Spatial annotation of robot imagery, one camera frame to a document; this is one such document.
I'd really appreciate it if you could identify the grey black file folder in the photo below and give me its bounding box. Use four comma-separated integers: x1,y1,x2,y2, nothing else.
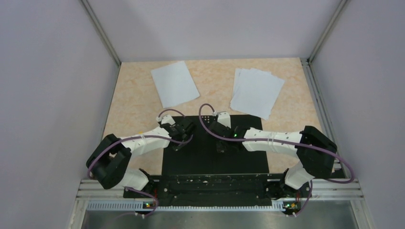
161,115,269,176

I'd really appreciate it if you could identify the white paper sheet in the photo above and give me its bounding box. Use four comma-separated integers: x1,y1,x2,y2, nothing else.
150,61,200,108

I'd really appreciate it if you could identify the white paper stack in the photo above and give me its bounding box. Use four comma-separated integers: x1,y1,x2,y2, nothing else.
230,68,285,120

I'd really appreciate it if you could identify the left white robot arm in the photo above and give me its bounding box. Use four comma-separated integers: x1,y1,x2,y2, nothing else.
85,114,196,197

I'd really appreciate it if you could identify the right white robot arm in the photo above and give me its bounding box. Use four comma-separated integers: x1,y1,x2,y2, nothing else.
204,121,337,197

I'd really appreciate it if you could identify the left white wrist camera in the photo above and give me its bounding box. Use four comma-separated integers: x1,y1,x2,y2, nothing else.
156,114,176,125

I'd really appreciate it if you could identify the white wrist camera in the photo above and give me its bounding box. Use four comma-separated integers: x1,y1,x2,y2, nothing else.
213,111,231,128
156,114,176,125

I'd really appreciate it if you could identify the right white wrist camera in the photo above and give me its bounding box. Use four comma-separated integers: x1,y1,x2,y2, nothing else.
213,111,231,128

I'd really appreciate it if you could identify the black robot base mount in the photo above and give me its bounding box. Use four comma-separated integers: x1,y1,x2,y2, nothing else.
123,174,310,207

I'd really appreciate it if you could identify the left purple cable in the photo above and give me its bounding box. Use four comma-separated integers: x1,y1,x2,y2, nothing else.
87,108,194,181

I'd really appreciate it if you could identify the white slotted cable duct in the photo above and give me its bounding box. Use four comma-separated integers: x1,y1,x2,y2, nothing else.
86,200,286,212

